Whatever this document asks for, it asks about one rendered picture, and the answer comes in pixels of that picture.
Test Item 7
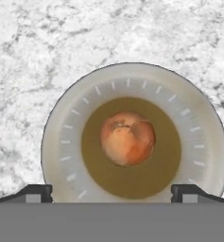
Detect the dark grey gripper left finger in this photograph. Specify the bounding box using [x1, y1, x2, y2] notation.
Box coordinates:
[0, 183, 54, 204]

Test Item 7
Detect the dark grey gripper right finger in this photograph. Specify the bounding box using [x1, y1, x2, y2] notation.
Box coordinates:
[170, 183, 224, 204]

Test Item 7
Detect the orange onion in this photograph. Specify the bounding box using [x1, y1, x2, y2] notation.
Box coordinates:
[99, 112, 157, 168]

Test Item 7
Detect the white plate with olive centre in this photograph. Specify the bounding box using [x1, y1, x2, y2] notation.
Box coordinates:
[40, 61, 224, 204]

